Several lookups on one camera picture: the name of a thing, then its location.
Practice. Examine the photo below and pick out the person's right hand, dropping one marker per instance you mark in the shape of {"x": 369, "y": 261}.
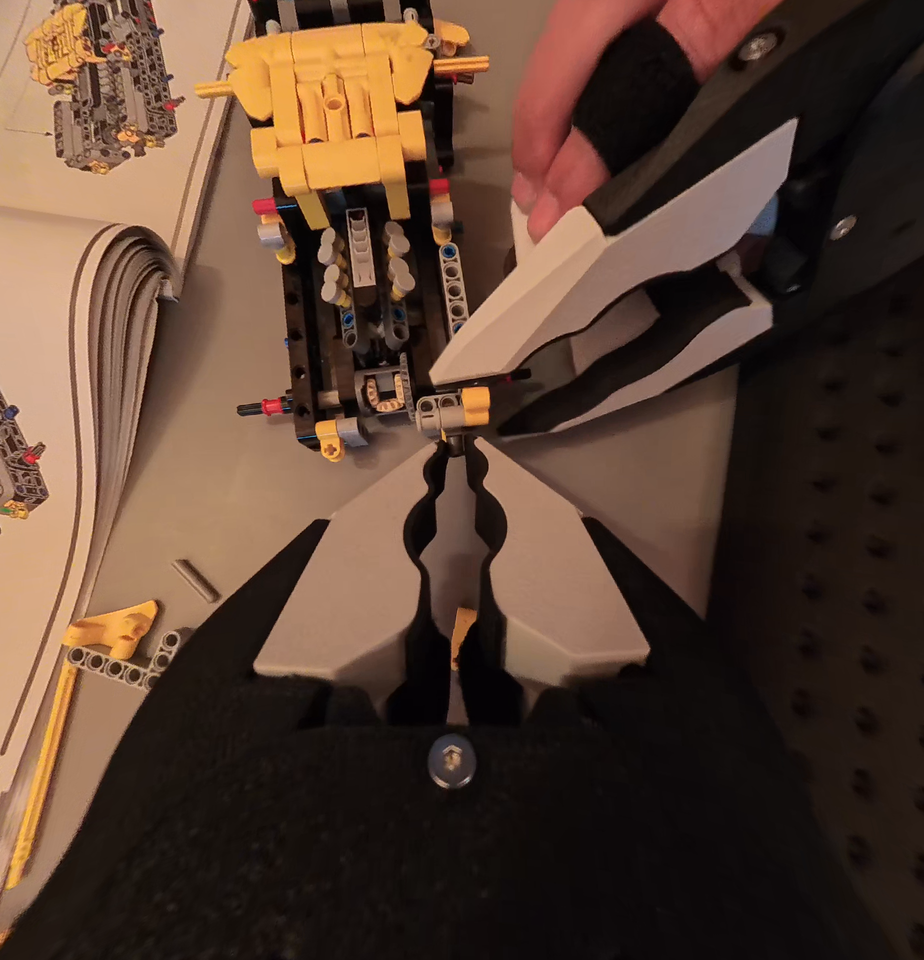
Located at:
{"x": 544, "y": 112}

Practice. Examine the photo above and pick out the open instruction booklet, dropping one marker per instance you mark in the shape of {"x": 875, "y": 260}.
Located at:
{"x": 49, "y": 375}

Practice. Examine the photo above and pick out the grey holed beam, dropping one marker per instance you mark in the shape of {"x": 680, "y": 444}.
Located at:
{"x": 124, "y": 669}

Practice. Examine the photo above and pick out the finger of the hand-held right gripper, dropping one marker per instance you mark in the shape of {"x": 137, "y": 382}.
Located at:
{"x": 657, "y": 352}
{"x": 582, "y": 300}

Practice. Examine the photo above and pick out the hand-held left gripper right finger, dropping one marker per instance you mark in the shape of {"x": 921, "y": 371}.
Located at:
{"x": 574, "y": 592}

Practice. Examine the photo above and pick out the grey desk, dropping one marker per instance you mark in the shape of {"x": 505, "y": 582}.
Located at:
{"x": 619, "y": 487}

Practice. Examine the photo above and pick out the long yellow strip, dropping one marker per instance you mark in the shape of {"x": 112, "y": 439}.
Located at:
{"x": 46, "y": 772}

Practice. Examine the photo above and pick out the yellow black brick car model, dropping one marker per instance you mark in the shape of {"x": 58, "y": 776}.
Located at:
{"x": 334, "y": 142}

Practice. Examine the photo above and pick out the yellow curved brick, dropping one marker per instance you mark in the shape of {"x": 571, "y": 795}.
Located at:
{"x": 109, "y": 626}

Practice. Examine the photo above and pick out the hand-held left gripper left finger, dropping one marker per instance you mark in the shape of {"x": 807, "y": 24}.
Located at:
{"x": 342, "y": 592}

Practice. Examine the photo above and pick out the grey axle connector piece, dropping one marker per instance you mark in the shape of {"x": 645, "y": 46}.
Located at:
{"x": 438, "y": 414}

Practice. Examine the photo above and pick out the yellow connector piece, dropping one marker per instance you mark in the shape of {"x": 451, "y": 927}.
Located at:
{"x": 477, "y": 406}

